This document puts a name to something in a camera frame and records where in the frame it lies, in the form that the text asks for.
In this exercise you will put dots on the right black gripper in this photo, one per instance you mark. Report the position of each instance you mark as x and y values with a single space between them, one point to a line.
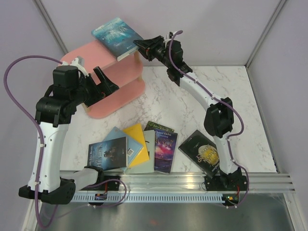
146 47

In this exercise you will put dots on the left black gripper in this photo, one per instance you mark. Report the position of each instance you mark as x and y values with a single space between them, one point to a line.
101 90

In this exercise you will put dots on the teal ocean cover book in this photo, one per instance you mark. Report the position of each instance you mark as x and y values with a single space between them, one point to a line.
118 37

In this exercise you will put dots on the green forest cover book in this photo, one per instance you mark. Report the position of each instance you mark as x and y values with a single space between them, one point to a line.
152 125

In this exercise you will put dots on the purple Robinson Crusoe book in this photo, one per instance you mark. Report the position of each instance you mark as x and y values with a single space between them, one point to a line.
165 145

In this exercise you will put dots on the pale grey-green book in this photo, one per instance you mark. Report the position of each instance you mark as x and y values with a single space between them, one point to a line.
148 142

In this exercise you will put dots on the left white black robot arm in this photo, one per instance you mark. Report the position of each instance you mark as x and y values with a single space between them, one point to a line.
72 86

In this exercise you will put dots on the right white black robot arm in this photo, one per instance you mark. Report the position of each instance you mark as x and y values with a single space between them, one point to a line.
219 113

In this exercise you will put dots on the dark blue Wuthering Heights book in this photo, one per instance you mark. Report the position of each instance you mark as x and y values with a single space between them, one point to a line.
108 155

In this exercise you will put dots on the light blue book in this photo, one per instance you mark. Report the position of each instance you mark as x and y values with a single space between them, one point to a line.
131 144

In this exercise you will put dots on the black moon sixpence book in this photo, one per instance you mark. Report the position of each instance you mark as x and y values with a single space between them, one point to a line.
202 151

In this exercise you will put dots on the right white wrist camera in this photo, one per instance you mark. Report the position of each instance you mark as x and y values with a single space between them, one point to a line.
169 36

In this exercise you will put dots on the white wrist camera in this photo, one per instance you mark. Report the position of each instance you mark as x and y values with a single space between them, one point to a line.
78 62
169 36

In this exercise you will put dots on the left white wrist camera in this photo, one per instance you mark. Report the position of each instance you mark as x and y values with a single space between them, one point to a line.
78 62

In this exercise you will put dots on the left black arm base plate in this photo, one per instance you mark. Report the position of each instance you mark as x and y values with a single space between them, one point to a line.
111 185

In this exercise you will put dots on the aluminium mounting rail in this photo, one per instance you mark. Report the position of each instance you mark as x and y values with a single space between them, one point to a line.
192 182

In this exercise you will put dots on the white slotted cable duct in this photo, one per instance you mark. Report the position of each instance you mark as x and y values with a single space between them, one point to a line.
148 197

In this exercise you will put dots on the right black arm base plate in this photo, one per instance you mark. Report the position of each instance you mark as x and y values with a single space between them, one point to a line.
218 184

